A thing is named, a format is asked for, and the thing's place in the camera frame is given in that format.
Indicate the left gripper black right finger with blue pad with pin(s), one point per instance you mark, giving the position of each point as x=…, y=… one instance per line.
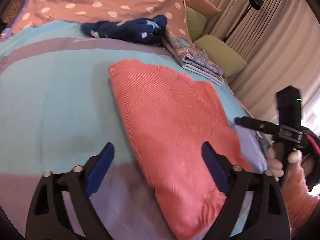
x=254, y=207

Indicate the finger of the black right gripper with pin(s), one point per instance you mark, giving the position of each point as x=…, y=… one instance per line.
x=258, y=125

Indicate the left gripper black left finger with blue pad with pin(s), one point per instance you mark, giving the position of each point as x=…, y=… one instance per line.
x=47, y=216

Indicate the coral pink knit garment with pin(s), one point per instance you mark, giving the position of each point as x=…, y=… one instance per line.
x=167, y=117

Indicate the orange patterned sleeve forearm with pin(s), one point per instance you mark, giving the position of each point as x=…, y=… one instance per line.
x=299, y=202

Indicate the folded floral patterned clothes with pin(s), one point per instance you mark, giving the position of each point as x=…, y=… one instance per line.
x=192, y=59

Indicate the person's right hand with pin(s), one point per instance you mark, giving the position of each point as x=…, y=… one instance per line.
x=276, y=167

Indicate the green cushion near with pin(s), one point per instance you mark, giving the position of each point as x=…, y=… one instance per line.
x=221, y=54

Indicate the green cushion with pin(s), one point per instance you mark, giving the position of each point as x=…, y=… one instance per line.
x=196, y=23
x=221, y=54

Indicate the beige curtain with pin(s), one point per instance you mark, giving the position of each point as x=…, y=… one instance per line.
x=280, y=44

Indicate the teal and purple bedspread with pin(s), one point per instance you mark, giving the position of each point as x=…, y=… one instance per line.
x=57, y=110

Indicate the black floor lamp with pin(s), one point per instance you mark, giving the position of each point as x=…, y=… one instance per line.
x=253, y=4

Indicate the green cushion far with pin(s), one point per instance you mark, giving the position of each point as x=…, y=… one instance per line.
x=196, y=23

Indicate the tan pillow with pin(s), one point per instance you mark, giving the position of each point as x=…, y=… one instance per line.
x=204, y=7

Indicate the navy blue star garment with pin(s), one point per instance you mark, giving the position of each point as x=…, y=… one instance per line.
x=142, y=30

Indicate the pink polka dot fabric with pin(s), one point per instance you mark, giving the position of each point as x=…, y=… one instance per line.
x=40, y=12

